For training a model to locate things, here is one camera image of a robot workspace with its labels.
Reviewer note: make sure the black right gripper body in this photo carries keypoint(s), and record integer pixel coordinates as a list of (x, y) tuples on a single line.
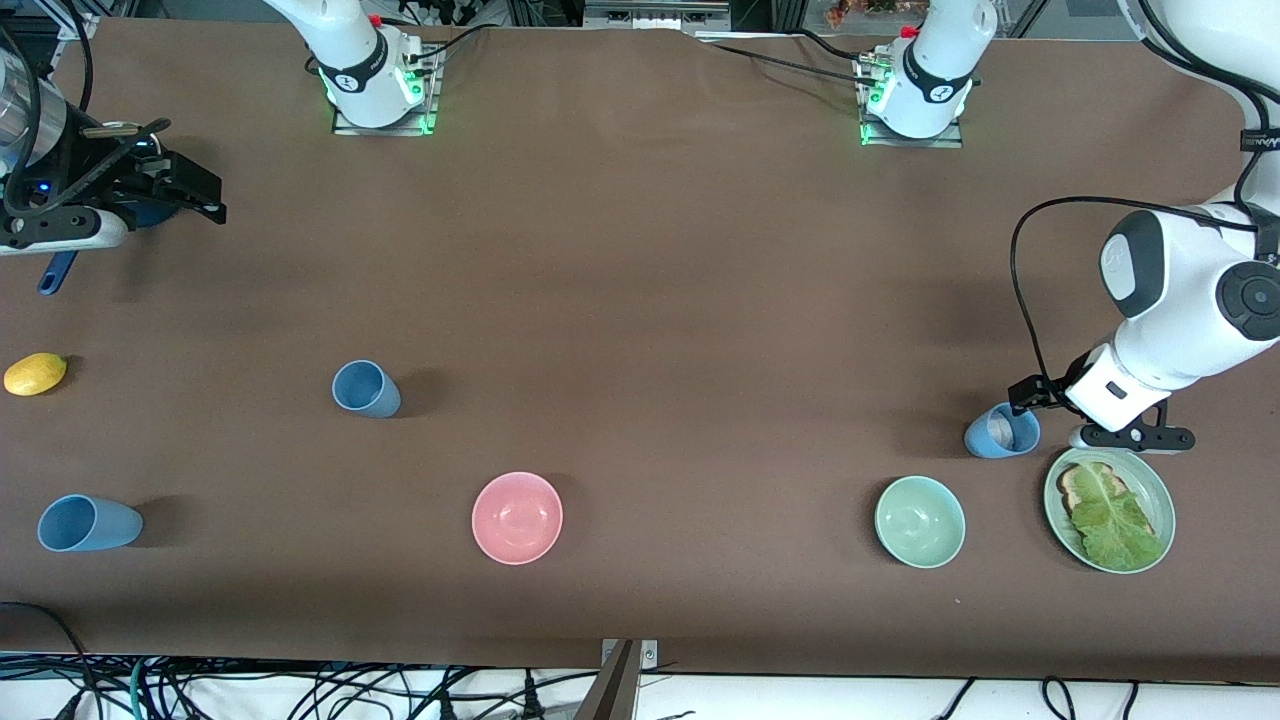
[(88, 166)]

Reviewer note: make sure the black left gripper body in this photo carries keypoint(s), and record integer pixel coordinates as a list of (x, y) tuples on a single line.
[(1047, 389)]

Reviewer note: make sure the blue cup with white residue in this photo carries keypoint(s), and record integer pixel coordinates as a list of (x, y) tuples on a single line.
[(985, 442)]

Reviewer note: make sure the blue plastic cup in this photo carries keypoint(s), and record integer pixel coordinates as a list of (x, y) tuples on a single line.
[(375, 400), (90, 525)]

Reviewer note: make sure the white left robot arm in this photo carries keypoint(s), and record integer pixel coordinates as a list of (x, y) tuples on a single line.
[(1190, 300)]

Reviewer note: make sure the toast slice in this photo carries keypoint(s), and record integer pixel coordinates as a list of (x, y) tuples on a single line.
[(1072, 490)]

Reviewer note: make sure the dark blue saucepan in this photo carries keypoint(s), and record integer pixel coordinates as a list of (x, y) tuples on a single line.
[(55, 275)]

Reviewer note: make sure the pale green plate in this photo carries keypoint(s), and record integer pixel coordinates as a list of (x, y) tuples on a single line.
[(1145, 480)]

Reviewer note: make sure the green lettuce leaf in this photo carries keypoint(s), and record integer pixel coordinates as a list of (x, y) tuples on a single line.
[(1115, 530)]

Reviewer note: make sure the pale green bowl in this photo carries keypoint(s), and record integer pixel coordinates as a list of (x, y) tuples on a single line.
[(920, 522)]

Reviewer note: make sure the yellow lemon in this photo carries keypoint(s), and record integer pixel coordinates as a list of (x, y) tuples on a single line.
[(35, 374)]

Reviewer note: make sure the colourful toy food pile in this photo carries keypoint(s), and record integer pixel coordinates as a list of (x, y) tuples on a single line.
[(870, 10)]

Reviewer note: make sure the pink bowl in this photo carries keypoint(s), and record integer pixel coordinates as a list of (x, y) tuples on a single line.
[(517, 518)]

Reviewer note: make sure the grey control box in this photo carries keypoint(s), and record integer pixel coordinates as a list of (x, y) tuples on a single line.
[(655, 15)]

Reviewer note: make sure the dark metal bar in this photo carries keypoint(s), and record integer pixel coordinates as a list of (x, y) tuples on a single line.
[(610, 695)]

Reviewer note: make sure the aluminium frame profile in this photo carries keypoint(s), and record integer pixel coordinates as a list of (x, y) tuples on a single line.
[(75, 25)]

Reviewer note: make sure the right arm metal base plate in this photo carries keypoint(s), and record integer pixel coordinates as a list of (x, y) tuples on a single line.
[(400, 130)]

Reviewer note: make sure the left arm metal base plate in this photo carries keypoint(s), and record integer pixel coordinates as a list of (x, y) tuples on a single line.
[(945, 140)]

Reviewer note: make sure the small metal table bracket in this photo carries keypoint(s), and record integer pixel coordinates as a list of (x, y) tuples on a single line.
[(650, 655)]

